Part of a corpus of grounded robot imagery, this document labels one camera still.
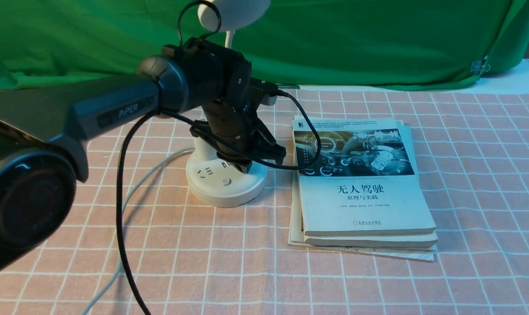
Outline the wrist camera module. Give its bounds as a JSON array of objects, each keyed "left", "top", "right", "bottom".
[{"left": 249, "top": 77, "right": 279, "bottom": 106}]

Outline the bottom book in stack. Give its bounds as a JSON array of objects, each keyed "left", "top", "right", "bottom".
[{"left": 288, "top": 125, "right": 435, "bottom": 262}]

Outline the pink checkered tablecloth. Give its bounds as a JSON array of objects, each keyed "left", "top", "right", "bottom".
[{"left": 0, "top": 90, "right": 529, "bottom": 315}]

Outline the green backdrop cloth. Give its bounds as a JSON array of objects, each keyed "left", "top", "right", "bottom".
[{"left": 0, "top": 0, "right": 529, "bottom": 91}]

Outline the white lamp power cord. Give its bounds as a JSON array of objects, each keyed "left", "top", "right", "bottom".
[{"left": 81, "top": 147, "right": 196, "bottom": 315}]

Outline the metal binder clip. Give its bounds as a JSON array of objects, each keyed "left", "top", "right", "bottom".
[{"left": 469, "top": 56, "right": 491, "bottom": 76}]

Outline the dark robot arm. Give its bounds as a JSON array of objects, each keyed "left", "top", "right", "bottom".
[{"left": 0, "top": 38, "right": 286, "bottom": 271}]

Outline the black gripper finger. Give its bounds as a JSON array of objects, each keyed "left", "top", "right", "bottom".
[{"left": 223, "top": 159, "right": 253, "bottom": 174}]

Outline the white desk lamp with sockets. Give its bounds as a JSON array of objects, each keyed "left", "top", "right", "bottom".
[{"left": 186, "top": 0, "right": 271, "bottom": 208}]

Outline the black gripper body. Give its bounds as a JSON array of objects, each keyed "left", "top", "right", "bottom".
[{"left": 189, "top": 101, "right": 286, "bottom": 166}]

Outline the white self-driving textbook top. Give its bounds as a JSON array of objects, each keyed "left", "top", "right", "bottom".
[{"left": 292, "top": 116, "right": 436, "bottom": 237}]

